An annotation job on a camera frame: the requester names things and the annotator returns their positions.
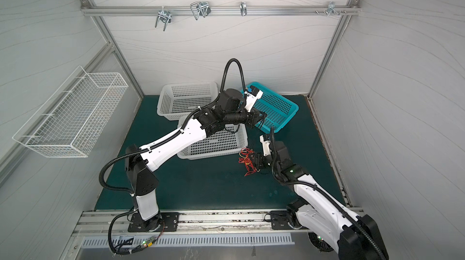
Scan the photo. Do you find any red cable tangle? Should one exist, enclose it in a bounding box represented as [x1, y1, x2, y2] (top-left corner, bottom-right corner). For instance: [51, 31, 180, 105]
[238, 147, 259, 177]

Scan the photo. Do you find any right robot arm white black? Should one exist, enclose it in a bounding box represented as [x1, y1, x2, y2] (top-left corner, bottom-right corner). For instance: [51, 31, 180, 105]
[260, 132, 389, 260]

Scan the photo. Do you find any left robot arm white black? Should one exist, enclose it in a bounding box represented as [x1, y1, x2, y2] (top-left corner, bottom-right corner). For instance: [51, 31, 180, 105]
[98, 58, 266, 222]

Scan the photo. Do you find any teal plastic basket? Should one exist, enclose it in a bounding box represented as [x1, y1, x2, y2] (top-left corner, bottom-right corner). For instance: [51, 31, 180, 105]
[246, 82, 299, 134]

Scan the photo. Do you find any white plastic basket near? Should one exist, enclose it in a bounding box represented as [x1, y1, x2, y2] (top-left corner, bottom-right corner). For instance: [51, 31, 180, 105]
[177, 124, 248, 160]

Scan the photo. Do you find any white plastic basket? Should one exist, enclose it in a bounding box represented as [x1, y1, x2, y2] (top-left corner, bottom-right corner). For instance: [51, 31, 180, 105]
[177, 124, 248, 160]
[157, 82, 219, 121]

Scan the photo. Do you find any white plastic basket far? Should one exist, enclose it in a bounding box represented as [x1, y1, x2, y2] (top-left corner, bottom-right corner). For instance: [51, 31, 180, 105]
[157, 82, 219, 121]

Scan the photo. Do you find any metal hook clamp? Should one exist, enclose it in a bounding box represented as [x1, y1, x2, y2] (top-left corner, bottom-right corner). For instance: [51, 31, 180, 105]
[239, 2, 247, 17]
[155, 8, 172, 31]
[190, 1, 211, 20]
[315, 2, 347, 17]

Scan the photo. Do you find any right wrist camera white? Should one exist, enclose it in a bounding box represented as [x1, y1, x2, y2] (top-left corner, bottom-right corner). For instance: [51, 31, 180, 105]
[260, 135, 271, 157]

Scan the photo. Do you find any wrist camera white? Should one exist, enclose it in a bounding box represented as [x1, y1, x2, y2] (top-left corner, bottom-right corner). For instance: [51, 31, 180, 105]
[260, 135, 271, 157]
[245, 86, 264, 112]

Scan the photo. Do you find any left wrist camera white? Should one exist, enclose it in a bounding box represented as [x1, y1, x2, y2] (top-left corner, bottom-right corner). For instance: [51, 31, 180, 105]
[245, 86, 264, 112]

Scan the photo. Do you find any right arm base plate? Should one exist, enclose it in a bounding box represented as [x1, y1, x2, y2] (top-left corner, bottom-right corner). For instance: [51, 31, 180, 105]
[264, 210, 302, 230]

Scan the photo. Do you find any white vented cable duct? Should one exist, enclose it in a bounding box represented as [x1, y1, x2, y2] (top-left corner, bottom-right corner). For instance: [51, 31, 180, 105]
[81, 233, 295, 249]

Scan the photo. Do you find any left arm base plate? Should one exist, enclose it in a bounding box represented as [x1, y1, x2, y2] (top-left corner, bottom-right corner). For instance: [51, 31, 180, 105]
[128, 212, 179, 233]

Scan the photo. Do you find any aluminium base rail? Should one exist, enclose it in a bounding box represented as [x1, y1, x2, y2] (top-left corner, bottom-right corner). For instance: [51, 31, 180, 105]
[72, 208, 364, 237]

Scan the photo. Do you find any white wire wall basket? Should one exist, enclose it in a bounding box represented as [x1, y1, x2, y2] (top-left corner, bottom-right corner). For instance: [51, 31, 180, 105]
[12, 66, 128, 158]

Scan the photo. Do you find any aluminium crossbar rail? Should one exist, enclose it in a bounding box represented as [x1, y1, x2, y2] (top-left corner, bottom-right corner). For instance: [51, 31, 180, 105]
[81, 4, 362, 17]

